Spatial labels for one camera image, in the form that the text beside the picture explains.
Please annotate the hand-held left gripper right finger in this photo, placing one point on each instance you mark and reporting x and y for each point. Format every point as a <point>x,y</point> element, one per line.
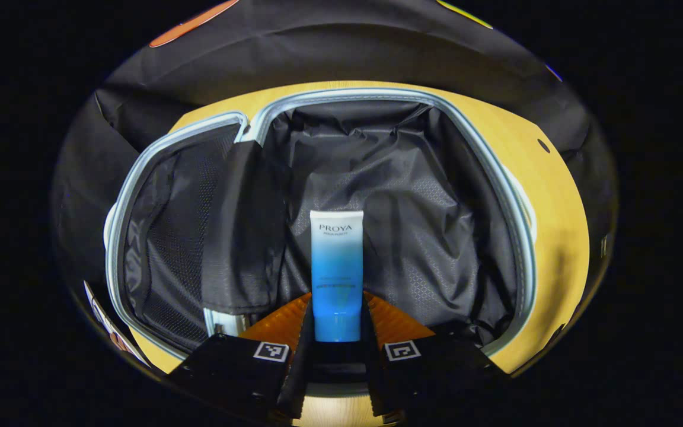
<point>374,379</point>

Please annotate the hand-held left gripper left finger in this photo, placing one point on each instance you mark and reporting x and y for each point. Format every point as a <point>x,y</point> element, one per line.
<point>301,367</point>

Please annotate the blue and white cream tube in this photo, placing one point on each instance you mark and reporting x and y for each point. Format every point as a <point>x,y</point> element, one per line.
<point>337,279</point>

